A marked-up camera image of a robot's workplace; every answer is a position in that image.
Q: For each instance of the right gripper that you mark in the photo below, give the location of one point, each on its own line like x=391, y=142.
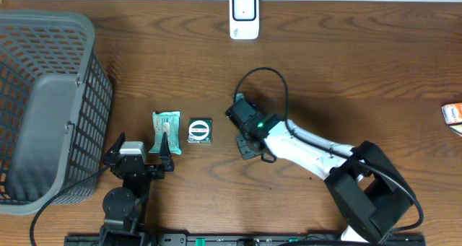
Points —
x=244, y=153

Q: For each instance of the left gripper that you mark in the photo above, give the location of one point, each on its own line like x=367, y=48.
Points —
x=156, y=172

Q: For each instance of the teal wet wipes pack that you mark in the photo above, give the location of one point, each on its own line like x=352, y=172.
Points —
x=169, y=123

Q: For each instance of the small green box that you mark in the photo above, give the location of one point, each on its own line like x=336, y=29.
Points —
x=199, y=131

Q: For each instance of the orange tissue pack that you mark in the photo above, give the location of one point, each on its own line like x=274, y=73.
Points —
x=452, y=113

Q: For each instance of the orange snack bag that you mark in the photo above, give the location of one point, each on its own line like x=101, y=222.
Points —
x=456, y=129

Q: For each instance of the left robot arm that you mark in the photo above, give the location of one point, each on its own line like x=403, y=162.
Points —
x=125, y=206

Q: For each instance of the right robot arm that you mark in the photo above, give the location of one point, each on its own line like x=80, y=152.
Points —
x=368, y=190

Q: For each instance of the white barcode scanner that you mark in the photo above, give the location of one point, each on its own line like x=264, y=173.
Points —
x=244, y=19

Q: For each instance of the grey plastic basket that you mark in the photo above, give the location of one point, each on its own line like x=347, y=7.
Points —
x=55, y=107

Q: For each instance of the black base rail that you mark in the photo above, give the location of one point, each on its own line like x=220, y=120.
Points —
x=195, y=240

